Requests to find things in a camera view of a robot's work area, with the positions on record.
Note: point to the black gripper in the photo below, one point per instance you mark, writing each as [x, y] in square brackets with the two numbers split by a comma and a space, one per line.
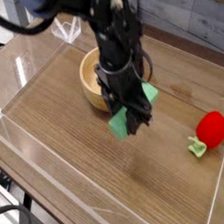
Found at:
[121, 86]

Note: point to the green rectangular block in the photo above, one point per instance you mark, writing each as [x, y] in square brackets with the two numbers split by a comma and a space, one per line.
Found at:
[126, 122]

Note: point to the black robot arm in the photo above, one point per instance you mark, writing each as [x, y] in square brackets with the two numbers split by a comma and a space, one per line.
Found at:
[114, 23]

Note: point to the light wooden bowl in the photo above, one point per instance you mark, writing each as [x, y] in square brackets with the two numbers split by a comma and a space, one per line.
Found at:
[90, 80]

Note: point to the red plush strawberry toy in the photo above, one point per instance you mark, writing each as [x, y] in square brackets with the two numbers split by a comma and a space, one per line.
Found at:
[209, 133]

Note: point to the clear acrylic corner bracket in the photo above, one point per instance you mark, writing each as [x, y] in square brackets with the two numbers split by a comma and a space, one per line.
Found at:
[66, 31]

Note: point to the clear acrylic enclosure wall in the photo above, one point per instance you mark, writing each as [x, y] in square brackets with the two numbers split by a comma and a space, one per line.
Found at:
[63, 148]

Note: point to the grey post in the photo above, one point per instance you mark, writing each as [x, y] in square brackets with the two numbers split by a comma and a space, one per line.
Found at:
[16, 12]

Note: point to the black metal bracket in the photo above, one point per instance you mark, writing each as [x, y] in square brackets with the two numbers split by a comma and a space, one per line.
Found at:
[26, 217]

